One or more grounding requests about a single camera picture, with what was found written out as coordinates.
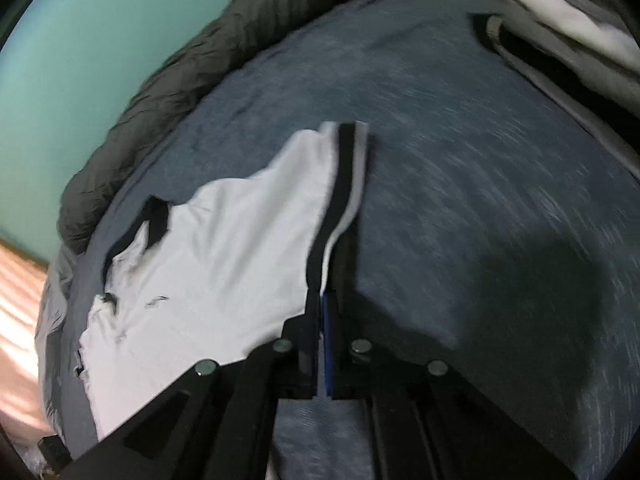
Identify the light grey cloth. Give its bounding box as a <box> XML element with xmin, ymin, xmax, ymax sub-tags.
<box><xmin>35</xmin><ymin>250</ymin><xmax>81</xmax><ymax>436</ymax></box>

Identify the white black-trimmed T-shirt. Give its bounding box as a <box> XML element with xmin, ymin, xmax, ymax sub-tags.
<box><xmin>75</xmin><ymin>121</ymin><xmax>371</xmax><ymax>441</ymax></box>

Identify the dark grey rolled duvet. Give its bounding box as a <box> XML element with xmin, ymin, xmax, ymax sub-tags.
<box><xmin>57</xmin><ymin>0</ymin><xmax>426</xmax><ymax>256</ymax></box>

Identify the blue bed sheet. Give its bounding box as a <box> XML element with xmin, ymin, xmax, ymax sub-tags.
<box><xmin>65</xmin><ymin>0</ymin><xmax>640</xmax><ymax>480</ymax></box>

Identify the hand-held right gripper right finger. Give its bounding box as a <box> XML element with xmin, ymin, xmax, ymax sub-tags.
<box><xmin>320</xmin><ymin>285</ymin><xmax>581</xmax><ymax>480</ymax></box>

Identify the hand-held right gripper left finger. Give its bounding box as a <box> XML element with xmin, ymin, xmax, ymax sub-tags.
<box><xmin>60</xmin><ymin>305</ymin><xmax>321</xmax><ymax>480</ymax></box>

